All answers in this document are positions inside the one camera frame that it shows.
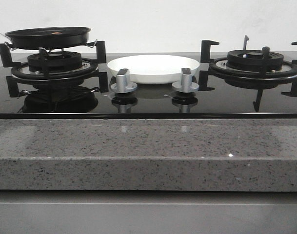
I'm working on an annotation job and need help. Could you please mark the white round plate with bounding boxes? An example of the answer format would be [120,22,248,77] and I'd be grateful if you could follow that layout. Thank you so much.
[107,55,200,84]

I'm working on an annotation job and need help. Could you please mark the black frying pan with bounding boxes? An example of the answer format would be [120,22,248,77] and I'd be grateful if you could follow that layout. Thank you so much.
[5,26,91,50]

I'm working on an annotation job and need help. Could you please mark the silver left stove knob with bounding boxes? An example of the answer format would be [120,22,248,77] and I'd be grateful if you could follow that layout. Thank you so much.
[110,68,138,94]

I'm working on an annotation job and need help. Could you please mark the silver stove knob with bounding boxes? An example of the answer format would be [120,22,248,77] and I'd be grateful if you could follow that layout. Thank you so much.
[110,68,138,94]
[172,68,199,93]

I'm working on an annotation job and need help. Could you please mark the silver right stove knob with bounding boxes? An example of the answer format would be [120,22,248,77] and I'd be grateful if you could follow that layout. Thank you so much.
[172,68,199,93]

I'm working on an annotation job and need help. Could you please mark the black left gas burner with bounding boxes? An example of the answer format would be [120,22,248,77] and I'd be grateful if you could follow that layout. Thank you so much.
[27,51,82,73]

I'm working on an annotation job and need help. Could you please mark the black gas burner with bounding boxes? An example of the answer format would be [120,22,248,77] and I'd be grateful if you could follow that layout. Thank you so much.
[226,50,284,72]
[27,51,82,73]

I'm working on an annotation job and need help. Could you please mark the black glass gas cooktop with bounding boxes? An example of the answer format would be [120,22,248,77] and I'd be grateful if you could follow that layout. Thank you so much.
[0,58,297,119]

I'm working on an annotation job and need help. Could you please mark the black right gas burner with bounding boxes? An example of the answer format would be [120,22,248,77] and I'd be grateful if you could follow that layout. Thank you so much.
[226,50,284,72]

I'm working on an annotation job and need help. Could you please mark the grey cabinet front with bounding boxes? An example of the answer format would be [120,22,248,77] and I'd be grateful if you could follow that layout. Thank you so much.
[0,192,297,234]

